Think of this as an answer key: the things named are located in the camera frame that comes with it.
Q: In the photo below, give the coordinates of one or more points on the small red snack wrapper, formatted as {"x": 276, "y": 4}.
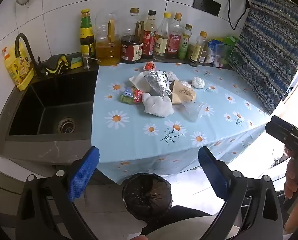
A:
{"x": 137, "y": 96}

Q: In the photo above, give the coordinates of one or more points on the metal soap dispenser pump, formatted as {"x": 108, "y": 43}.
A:
{"x": 86, "y": 60}

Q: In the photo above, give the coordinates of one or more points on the aluminium foil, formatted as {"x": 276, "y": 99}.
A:
{"x": 157, "y": 82}

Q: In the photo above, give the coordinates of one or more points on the green sauce bottle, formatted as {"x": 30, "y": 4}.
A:
{"x": 87, "y": 35}

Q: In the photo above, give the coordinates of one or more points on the dark soy sauce jug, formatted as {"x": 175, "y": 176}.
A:
{"x": 131, "y": 50}

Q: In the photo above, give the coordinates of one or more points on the small white tissue ball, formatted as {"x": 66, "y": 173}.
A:
{"x": 197, "y": 82}

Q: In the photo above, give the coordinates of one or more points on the person's right hand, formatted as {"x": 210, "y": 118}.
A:
{"x": 291, "y": 177}

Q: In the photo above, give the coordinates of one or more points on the green label bottle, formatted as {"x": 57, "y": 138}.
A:
{"x": 184, "y": 45}

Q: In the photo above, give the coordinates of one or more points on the brown paper bag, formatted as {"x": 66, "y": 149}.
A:
{"x": 182, "y": 93}

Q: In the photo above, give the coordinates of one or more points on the small spice jar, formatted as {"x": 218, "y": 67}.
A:
{"x": 203, "y": 56}

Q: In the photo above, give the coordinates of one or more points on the brown cap red label bottle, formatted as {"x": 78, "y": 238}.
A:
{"x": 174, "y": 40}

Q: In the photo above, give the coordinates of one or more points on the small yellow cap oil bottle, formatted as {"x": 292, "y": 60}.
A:
{"x": 196, "y": 52}

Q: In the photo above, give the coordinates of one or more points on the clear bottle with yellow cap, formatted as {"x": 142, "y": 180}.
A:
{"x": 161, "y": 42}

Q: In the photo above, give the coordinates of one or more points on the green snack wrapper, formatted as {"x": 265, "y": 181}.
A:
{"x": 126, "y": 97}

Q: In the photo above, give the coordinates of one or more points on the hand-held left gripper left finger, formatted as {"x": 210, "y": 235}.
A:
{"x": 85, "y": 170}

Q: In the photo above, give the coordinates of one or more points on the bin with black bag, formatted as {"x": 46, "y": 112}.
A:
{"x": 146, "y": 197}

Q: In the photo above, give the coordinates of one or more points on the large cooking oil jug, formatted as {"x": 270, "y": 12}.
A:
{"x": 106, "y": 50}

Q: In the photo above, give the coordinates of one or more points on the blue patterned curtain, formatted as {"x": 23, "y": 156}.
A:
{"x": 268, "y": 50}

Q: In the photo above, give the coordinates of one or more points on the black faucet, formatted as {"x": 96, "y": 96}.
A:
{"x": 20, "y": 38}

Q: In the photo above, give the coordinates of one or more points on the blue daisy print tablecloth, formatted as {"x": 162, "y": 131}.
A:
{"x": 139, "y": 140}

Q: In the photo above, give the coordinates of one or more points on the black wall socket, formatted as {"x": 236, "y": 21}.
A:
{"x": 206, "y": 4}

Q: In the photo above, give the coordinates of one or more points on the black cap red label bottle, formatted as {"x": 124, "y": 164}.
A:
{"x": 149, "y": 40}

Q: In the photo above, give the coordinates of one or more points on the clear plastic bag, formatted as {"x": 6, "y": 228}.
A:
{"x": 196, "y": 111}

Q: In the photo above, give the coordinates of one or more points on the white paper sheet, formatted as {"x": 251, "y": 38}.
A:
{"x": 137, "y": 81}

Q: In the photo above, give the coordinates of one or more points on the black kitchen sink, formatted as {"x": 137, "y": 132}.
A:
{"x": 39, "y": 110}

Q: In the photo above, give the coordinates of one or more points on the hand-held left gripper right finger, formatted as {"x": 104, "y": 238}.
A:
{"x": 211, "y": 171}

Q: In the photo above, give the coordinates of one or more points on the yellow green sponge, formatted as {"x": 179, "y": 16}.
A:
{"x": 76, "y": 62}

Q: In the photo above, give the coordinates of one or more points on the yellow dish soap bottle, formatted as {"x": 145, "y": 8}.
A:
{"x": 18, "y": 67}

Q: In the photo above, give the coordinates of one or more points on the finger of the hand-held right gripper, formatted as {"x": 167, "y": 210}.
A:
{"x": 288, "y": 127}
{"x": 278, "y": 133}

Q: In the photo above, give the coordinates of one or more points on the yellow and black cloth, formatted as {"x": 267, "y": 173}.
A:
{"x": 56, "y": 63}

